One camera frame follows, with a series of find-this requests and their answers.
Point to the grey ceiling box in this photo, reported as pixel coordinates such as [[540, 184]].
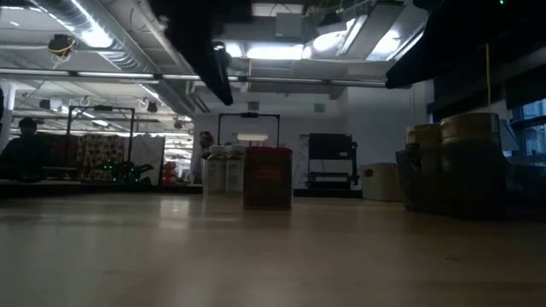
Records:
[[289, 25]]

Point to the black equipment cart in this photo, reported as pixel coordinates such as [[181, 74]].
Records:
[[330, 147]]

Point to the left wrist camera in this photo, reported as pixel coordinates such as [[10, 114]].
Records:
[[224, 57]]

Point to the white panel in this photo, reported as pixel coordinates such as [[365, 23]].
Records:
[[149, 149]]

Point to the window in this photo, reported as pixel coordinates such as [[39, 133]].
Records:
[[535, 128]]

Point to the grey horizontal ceiling pipe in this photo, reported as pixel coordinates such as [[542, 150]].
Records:
[[106, 74]]

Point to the patterned board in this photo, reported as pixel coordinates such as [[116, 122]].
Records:
[[100, 149]]

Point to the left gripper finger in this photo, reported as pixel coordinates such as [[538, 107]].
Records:
[[226, 87]]

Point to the brown translucent plastic bin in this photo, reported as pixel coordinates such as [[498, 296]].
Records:
[[526, 187]]

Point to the square wall vent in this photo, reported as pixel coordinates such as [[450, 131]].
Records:
[[253, 106], [319, 107]]

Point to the person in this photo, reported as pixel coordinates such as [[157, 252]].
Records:
[[25, 153], [206, 140]]

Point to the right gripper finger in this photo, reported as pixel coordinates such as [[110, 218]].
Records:
[[409, 72]]

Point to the black station frame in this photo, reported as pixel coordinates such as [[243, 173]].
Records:
[[249, 114], [102, 108]]

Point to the fluorescent ceiling light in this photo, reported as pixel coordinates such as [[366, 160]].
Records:
[[277, 51]]

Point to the dark brown board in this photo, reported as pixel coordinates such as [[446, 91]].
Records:
[[64, 149]]

